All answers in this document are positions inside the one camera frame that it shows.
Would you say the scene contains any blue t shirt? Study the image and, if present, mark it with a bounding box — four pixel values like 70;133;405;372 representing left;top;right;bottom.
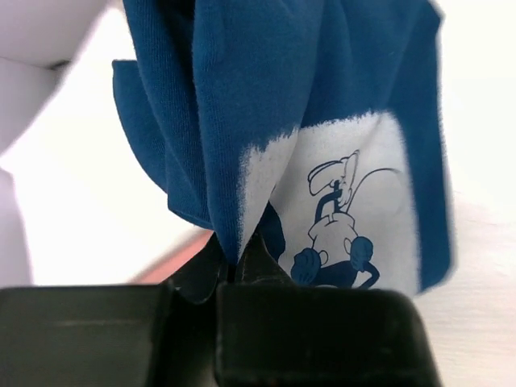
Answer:
113;1;452;295

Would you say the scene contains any folded white t shirt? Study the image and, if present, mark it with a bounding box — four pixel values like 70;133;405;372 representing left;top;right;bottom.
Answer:
1;0;123;288

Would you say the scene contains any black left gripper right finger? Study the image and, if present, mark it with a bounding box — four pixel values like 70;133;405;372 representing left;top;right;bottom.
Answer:
215;235;441;387

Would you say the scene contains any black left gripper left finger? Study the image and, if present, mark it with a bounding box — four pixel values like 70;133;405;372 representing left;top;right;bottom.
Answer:
1;237;227;386

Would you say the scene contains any folded pink t shirt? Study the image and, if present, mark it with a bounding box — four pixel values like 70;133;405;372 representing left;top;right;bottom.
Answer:
130;230;212;284

